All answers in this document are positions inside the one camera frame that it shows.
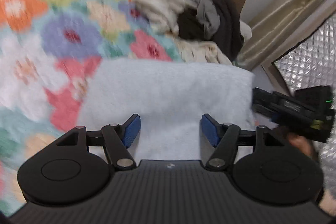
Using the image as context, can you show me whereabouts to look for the light grey fleece garment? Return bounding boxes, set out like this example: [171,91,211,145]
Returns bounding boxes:
[77,58,255,161]

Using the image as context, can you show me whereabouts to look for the dark clothes pile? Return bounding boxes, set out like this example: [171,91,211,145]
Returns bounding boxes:
[177,0,244,61]

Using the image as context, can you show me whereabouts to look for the person's right hand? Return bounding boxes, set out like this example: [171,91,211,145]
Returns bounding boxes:
[273,126,335,216]

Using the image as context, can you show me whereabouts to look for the silver quilted foil panel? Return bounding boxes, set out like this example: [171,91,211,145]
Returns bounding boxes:
[274,15,336,197]

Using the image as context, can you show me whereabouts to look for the beige curtain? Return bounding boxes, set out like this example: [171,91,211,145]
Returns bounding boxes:
[235,0,325,70]

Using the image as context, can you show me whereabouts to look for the grey garment on pile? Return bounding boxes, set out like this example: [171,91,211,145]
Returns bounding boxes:
[190,0,221,40]

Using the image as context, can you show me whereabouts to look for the floral quilt bedspread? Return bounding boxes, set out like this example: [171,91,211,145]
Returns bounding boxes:
[1,0,181,216]

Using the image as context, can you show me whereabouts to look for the cream blanket pile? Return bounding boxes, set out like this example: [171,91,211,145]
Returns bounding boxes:
[133,0,253,66]

